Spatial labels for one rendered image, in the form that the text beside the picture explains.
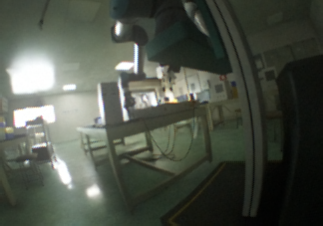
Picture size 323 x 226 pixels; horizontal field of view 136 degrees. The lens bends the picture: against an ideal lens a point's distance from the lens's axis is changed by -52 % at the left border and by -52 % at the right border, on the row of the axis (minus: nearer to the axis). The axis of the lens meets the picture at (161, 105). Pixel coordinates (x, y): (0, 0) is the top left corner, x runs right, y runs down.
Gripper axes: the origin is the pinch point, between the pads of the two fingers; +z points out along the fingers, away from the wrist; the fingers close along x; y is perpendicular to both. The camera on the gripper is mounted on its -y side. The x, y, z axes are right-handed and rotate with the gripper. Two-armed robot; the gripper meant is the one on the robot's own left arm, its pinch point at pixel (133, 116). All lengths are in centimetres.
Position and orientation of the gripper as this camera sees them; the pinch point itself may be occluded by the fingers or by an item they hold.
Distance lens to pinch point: 112.8
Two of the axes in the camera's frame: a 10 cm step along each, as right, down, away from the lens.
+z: 3.6, 9.1, -2.3
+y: 6.1, -4.1, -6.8
